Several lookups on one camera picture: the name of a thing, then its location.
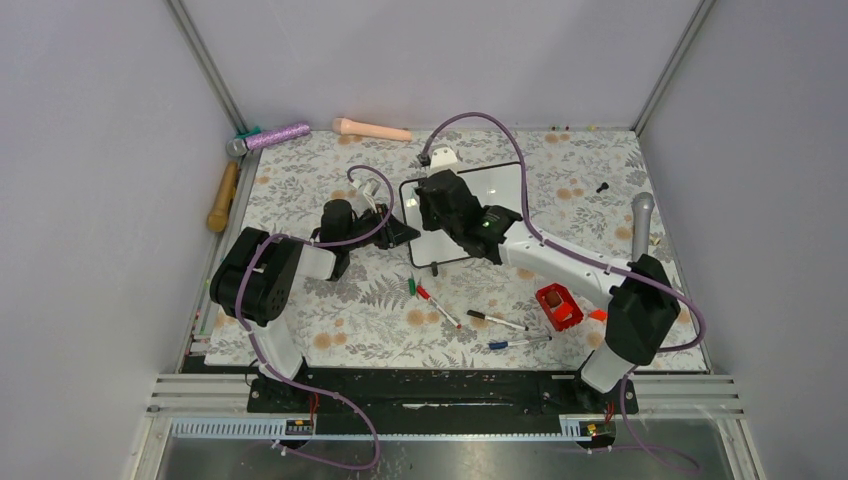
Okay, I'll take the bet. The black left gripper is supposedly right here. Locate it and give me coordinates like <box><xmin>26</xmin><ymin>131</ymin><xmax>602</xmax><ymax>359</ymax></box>
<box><xmin>342</xmin><ymin>203</ymin><xmax>419</xmax><ymax>251</ymax></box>

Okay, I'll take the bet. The white whiteboard black frame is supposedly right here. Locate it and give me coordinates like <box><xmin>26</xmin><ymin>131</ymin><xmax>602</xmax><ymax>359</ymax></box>
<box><xmin>399</xmin><ymin>162</ymin><xmax>522</xmax><ymax>268</ymax></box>

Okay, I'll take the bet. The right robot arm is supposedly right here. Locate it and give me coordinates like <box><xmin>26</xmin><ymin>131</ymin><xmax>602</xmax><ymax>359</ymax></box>
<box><xmin>413</xmin><ymin>170</ymin><xmax>681</xmax><ymax>412</ymax></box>

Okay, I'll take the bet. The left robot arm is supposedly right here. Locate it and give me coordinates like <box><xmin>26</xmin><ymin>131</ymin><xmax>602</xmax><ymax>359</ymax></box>
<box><xmin>209</xmin><ymin>199</ymin><xmax>421</xmax><ymax>411</ymax></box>

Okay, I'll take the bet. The red marker pen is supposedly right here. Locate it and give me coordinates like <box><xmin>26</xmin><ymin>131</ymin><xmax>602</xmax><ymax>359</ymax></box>
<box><xmin>416</xmin><ymin>285</ymin><xmax>462</xmax><ymax>330</ymax></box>

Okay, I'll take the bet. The black marker pen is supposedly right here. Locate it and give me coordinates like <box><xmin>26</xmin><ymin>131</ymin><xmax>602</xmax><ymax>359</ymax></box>
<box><xmin>466</xmin><ymin>309</ymin><xmax>529</xmax><ymax>332</ymax></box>

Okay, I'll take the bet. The pink microphone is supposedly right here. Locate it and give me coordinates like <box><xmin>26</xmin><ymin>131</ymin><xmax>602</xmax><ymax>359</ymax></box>
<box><xmin>332</xmin><ymin>117</ymin><xmax>412</xmax><ymax>142</ymax></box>

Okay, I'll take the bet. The blue marker pen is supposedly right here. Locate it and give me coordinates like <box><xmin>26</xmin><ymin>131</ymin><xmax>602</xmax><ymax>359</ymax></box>
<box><xmin>488</xmin><ymin>335</ymin><xmax>552</xmax><ymax>351</ymax></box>

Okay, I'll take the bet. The red plastic box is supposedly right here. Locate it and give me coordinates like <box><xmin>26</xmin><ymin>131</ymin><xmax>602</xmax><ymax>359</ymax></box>
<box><xmin>535</xmin><ymin>283</ymin><xmax>584</xmax><ymax>332</ymax></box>

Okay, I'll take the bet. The purple glitter microphone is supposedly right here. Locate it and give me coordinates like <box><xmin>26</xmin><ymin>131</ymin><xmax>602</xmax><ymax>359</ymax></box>
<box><xmin>225</xmin><ymin>122</ymin><xmax>311</xmax><ymax>157</ymax></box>

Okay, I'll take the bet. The gold microphone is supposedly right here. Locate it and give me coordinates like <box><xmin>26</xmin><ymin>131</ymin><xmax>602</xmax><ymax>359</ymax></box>
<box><xmin>206</xmin><ymin>162</ymin><xmax>239</xmax><ymax>233</ymax></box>

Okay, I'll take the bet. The small orange block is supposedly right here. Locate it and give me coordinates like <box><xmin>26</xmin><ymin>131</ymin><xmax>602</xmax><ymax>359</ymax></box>
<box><xmin>588</xmin><ymin>309</ymin><xmax>608</xmax><ymax>322</ymax></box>

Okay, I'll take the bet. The silver microphone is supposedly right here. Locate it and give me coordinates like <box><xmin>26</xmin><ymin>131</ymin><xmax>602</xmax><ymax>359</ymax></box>
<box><xmin>631</xmin><ymin>192</ymin><xmax>655</xmax><ymax>262</ymax></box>

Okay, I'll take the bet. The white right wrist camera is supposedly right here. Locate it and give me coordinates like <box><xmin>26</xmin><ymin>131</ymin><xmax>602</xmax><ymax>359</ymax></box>
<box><xmin>429</xmin><ymin>146</ymin><xmax>460</xmax><ymax>175</ymax></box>

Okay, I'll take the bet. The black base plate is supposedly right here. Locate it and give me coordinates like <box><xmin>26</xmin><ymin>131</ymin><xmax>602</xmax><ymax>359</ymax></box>
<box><xmin>247</xmin><ymin>367</ymin><xmax>639</xmax><ymax>435</ymax></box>

